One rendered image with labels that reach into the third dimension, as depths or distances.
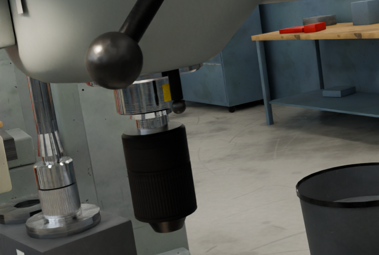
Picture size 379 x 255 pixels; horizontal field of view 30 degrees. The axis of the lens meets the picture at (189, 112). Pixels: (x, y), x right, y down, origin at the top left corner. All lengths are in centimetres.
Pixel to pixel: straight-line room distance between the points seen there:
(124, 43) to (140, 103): 14
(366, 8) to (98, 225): 552
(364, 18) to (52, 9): 592
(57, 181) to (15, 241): 9
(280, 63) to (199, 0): 759
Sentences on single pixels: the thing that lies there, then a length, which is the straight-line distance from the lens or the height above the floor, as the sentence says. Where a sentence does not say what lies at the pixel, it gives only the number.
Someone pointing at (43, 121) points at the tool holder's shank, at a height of 124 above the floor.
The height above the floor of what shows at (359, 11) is 100.
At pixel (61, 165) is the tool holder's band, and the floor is 118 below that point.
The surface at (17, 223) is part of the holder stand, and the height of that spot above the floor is 111.
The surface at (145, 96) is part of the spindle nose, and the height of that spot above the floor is 129.
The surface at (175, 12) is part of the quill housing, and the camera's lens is 43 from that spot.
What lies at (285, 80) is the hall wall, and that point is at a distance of 799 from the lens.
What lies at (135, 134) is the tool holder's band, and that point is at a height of 127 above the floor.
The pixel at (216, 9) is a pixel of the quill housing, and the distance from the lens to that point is 45.
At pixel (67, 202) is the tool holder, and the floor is 114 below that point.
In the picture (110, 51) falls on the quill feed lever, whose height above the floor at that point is 133.
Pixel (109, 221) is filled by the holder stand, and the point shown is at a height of 111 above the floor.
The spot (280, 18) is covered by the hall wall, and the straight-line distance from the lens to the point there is 788.
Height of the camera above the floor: 136
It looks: 9 degrees down
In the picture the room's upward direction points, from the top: 9 degrees counter-clockwise
